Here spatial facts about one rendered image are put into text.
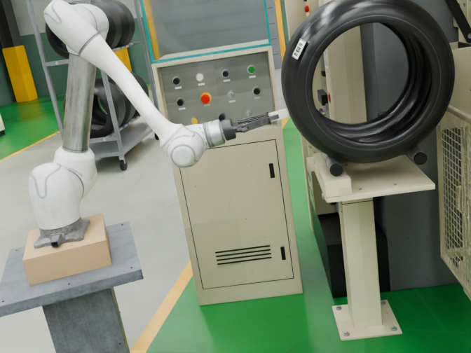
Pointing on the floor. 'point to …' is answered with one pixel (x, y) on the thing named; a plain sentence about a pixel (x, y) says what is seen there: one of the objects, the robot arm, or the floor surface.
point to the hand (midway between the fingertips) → (278, 115)
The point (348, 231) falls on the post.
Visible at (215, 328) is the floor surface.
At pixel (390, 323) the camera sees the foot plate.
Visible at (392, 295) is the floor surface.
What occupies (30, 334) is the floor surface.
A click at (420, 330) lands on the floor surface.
